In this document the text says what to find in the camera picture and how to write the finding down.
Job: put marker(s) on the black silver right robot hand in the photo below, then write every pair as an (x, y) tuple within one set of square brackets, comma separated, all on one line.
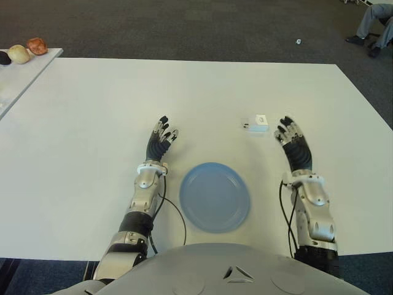
[(299, 153)]

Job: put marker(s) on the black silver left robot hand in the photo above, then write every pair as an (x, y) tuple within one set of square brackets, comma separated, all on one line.
[(156, 150)]

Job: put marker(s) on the white plug charger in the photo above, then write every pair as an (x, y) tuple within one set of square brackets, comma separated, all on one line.
[(258, 123)]

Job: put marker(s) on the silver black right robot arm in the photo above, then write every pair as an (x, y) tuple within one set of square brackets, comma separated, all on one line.
[(316, 209)]

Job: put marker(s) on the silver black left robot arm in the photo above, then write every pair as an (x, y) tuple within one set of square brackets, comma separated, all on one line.
[(144, 190)]

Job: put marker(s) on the blue plastic plate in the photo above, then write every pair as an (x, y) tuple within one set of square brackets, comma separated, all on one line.
[(215, 196)]

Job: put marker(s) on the grey robot torso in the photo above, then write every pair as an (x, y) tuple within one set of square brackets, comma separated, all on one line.
[(215, 270)]

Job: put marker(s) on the black office chair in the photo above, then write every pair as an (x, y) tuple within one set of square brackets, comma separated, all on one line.
[(374, 34)]

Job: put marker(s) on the seated person in jeans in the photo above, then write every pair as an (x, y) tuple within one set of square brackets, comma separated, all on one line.
[(367, 21)]

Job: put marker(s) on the red-brown bread roll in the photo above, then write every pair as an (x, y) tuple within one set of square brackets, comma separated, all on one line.
[(37, 46)]

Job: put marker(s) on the beige bread roll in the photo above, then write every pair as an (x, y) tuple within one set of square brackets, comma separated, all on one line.
[(18, 54)]

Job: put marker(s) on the black round bread roll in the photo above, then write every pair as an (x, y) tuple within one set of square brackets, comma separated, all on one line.
[(4, 58)]

